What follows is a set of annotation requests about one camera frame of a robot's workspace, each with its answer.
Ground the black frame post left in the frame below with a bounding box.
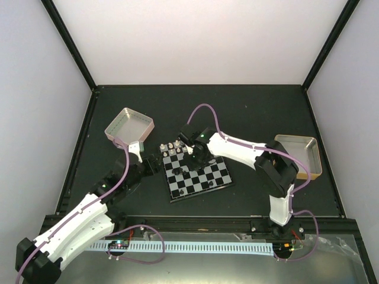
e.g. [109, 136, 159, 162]
[40, 0, 97, 91]

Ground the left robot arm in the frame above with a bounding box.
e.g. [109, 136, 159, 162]
[15, 153, 162, 283]

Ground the pink square tin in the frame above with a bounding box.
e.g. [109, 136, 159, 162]
[104, 108, 155, 149]

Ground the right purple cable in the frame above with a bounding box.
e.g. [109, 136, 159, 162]
[188, 103, 311, 214]

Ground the black white chessboard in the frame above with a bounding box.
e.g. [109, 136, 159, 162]
[159, 142, 233, 202]

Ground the black aluminium rail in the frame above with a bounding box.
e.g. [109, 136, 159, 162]
[115, 216, 360, 240]

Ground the black frame post right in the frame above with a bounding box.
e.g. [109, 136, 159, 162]
[302, 0, 360, 91]

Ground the left circuit board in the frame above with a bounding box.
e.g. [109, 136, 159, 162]
[108, 240, 129, 250]

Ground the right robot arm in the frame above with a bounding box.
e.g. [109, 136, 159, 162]
[178, 124, 298, 238]

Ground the white cable duct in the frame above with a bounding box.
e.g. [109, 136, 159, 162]
[86, 240, 274, 256]

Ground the black pieces left cluster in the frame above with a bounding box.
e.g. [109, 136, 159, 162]
[172, 167, 187, 176]

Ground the loop purple cable base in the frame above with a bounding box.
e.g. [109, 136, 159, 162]
[274, 209, 320, 263]
[107, 224, 166, 264]

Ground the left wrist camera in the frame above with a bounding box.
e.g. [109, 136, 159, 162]
[128, 141, 144, 163]

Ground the loop purple cable right base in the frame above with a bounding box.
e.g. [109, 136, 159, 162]
[274, 209, 320, 263]

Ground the black frame post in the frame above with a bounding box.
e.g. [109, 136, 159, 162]
[40, 0, 97, 91]
[302, 0, 360, 91]

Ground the gold rectangular tin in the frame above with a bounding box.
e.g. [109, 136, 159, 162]
[275, 134, 323, 180]

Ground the loop purple cable left base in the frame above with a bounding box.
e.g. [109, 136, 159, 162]
[107, 224, 166, 264]

